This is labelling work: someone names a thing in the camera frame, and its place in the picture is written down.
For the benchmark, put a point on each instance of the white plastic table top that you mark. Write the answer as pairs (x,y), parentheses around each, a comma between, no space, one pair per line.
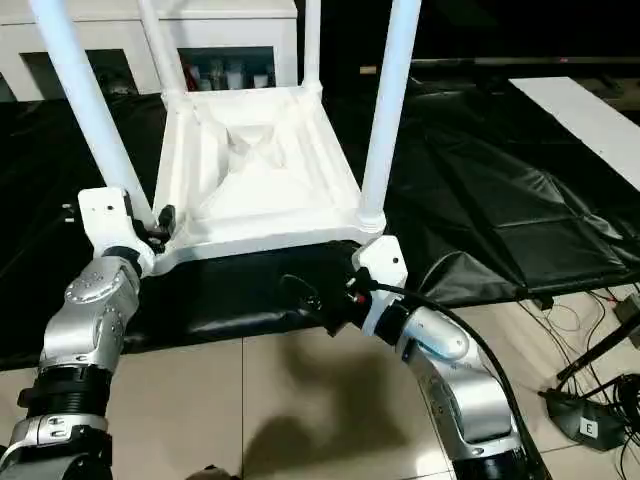
(250,180)

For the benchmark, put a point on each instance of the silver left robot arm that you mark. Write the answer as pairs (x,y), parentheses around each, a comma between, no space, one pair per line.
(90,310)

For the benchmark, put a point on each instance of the small yellow tag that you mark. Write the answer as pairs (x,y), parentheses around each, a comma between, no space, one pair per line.
(368,70)

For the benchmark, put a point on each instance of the black work mat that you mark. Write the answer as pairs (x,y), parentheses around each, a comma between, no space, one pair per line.
(500,200)

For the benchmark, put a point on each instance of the white flat panel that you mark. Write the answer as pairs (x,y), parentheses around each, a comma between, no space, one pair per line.
(590,115)

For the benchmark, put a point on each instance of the black metal bar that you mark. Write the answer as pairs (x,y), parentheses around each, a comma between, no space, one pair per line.
(520,62)

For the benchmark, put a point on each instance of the black box white label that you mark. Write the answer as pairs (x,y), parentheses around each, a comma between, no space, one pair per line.
(585,428)

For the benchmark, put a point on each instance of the white cabinet with glass doors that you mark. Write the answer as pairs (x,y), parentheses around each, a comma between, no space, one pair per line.
(230,28)

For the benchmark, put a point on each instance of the black folding stand frame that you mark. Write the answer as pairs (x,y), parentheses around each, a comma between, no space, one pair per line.
(600,345)

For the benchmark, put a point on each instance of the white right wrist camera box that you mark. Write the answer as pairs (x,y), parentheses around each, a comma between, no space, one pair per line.
(385,260)

